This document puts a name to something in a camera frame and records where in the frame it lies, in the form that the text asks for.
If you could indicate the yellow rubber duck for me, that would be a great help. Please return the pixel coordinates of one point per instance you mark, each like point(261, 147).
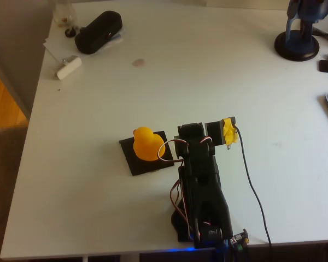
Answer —
point(146, 144)

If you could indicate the blue table clamp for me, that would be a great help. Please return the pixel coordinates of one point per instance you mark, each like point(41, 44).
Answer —
point(221, 253)

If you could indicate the motor controller board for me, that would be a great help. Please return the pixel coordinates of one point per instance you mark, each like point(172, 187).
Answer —
point(240, 237)

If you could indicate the black cardboard square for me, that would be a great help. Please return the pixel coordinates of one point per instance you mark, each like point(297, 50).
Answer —
point(153, 167)

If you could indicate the blue microphone on black stand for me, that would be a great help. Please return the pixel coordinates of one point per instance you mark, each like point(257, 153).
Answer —
point(296, 46)

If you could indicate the black glasses case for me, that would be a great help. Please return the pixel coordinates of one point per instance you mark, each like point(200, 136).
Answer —
point(98, 32)

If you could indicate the camera wrapped in yellow tape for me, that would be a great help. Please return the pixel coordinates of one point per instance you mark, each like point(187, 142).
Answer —
point(229, 133)

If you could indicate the small black round cap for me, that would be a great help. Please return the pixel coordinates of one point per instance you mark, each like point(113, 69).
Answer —
point(70, 32)

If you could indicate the clear glass bottle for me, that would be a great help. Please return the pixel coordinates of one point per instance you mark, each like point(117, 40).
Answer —
point(65, 16)

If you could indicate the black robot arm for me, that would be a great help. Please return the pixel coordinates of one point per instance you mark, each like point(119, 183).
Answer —
point(207, 185)

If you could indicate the white power bank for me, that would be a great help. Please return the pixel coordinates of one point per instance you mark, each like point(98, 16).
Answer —
point(69, 68)

